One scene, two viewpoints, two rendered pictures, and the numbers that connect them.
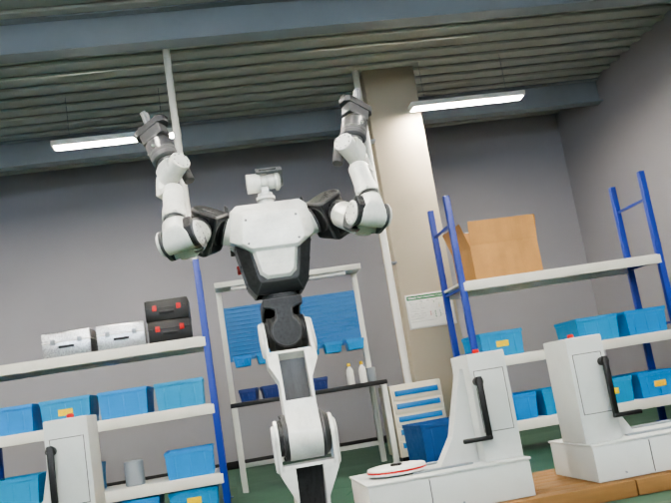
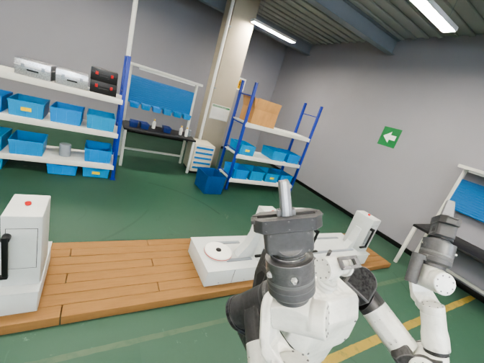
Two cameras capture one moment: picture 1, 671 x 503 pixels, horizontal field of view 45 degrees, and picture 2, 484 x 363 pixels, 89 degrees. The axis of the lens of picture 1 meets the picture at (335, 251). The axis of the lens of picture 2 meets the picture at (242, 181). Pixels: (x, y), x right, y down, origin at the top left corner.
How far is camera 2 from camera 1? 260 cm
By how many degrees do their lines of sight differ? 36
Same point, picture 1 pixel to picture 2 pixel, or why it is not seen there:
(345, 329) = (184, 108)
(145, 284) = (87, 26)
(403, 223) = (225, 72)
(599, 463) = not seen: hidden behind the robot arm
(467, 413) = (258, 238)
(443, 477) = (240, 269)
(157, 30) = not seen: outside the picture
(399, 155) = (237, 39)
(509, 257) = (265, 119)
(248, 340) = (139, 94)
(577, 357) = not seen: hidden behind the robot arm
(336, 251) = (185, 57)
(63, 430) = (19, 224)
